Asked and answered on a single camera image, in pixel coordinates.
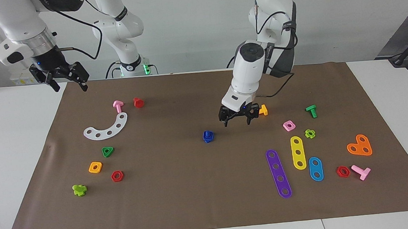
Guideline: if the blue two-hole strip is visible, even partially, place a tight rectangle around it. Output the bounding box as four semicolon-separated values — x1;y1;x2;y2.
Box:
308;156;324;182

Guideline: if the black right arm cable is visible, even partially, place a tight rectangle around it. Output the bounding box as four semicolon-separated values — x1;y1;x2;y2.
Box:
53;1;105;63

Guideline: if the brown table mat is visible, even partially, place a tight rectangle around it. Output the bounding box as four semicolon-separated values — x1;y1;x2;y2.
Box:
0;57;408;229

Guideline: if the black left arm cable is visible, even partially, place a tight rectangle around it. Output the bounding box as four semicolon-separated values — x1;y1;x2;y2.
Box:
248;0;302;99

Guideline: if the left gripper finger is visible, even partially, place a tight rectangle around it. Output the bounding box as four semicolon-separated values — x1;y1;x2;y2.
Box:
218;105;232;128
244;103;262;126

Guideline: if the orange square plastic nut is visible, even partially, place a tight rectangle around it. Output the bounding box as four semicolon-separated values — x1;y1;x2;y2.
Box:
88;161;104;174

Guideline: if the white curved perforated strip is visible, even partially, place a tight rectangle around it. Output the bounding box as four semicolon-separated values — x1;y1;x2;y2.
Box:
82;112;129;142

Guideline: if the yellow three-hole strip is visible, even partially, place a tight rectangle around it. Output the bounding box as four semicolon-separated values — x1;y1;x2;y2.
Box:
290;135;308;171

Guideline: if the white box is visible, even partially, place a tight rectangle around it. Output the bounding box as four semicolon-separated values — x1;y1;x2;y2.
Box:
9;67;40;87

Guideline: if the purple four-hole strip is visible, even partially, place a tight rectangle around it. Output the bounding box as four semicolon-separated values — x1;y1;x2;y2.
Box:
265;148;293;200

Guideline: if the black right base cable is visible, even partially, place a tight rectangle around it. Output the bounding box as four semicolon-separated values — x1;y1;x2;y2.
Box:
104;61;123;79

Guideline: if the lime cross-head plastic screw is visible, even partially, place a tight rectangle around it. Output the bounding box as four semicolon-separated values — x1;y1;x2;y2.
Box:
72;184;88;197

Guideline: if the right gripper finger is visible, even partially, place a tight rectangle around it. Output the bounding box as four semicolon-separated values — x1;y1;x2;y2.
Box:
29;63;61;94
69;61;91;93

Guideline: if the orange heart perforated plate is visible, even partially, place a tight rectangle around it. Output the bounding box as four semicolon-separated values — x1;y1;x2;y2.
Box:
346;133;373;158

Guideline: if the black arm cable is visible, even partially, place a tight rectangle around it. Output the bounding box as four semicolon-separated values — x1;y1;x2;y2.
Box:
248;0;302;99
53;1;105;63

